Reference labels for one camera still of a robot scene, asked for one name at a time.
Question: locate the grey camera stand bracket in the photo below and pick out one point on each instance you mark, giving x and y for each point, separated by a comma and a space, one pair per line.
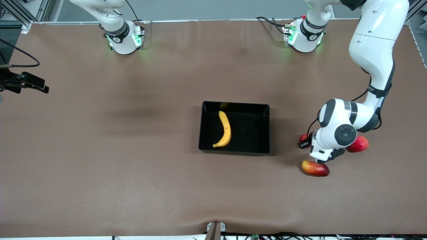
213, 231

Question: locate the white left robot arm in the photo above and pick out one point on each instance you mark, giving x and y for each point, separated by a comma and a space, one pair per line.
373, 50

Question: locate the brown table mat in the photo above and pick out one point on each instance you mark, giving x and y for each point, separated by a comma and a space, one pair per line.
133, 183

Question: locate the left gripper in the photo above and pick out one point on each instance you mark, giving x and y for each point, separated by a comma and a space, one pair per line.
309, 141

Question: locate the aluminium frame with black struts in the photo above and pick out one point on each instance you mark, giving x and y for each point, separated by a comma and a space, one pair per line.
18, 13

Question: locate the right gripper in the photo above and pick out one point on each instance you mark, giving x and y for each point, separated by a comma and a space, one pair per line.
10, 82

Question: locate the yellow banana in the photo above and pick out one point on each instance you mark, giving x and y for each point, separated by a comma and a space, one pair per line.
227, 130

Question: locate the red yellow mango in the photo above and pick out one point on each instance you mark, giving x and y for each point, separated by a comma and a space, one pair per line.
315, 168

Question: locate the black rectangular plastic tray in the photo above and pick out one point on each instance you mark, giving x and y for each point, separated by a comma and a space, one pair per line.
253, 143

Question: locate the aluminium corner frame profile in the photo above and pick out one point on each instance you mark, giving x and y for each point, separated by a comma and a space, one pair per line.
415, 10

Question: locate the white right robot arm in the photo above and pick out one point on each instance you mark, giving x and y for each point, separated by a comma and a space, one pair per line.
123, 43

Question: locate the small red yellow apple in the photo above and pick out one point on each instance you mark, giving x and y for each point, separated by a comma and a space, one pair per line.
303, 137

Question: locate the red round peach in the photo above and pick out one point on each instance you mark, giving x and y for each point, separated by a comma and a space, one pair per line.
362, 145

